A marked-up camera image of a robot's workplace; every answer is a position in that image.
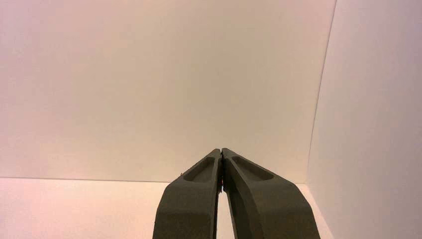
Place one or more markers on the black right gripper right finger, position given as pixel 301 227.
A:
pixel 267 211

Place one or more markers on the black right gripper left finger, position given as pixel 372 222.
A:
pixel 189 211

